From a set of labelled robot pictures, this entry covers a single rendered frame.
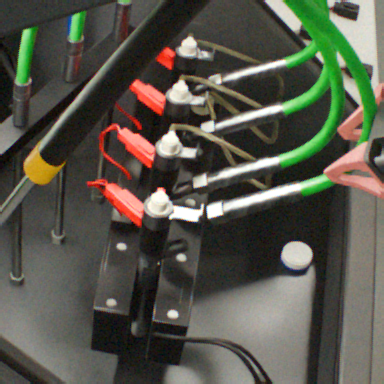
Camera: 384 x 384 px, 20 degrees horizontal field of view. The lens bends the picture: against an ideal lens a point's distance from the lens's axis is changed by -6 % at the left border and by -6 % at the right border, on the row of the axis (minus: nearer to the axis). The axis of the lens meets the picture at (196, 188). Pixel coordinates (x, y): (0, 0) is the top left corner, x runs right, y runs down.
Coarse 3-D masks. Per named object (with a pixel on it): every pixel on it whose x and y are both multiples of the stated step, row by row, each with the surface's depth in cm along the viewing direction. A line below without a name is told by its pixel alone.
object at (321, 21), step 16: (288, 0) 90; (304, 0) 90; (320, 16) 91; (336, 32) 92; (336, 48) 93; (352, 48) 93; (352, 64) 94; (368, 80) 95; (368, 96) 96; (368, 112) 98; (368, 128) 99; (320, 176) 105; (304, 192) 106
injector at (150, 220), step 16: (144, 208) 110; (144, 224) 111; (160, 224) 110; (144, 240) 112; (160, 240) 112; (176, 240) 114; (144, 256) 114; (160, 256) 114; (144, 272) 116; (144, 288) 118; (144, 304) 120; (144, 320) 123
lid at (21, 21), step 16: (0, 0) 48; (16, 0) 47; (32, 0) 47; (48, 0) 47; (64, 0) 47; (80, 0) 47; (96, 0) 47; (112, 0) 47; (0, 16) 48; (16, 16) 48; (32, 16) 48; (48, 16) 48; (64, 16) 48; (0, 32) 49; (16, 32) 49
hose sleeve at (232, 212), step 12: (264, 192) 107; (276, 192) 107; (288, 192) 106; (300, 192) 106; (228, 204) 109; (240, 204) 108; (252, 204) 108; (264, 204) 107; (276, 204) 107; (228, 216) 109; (240, 216) 109
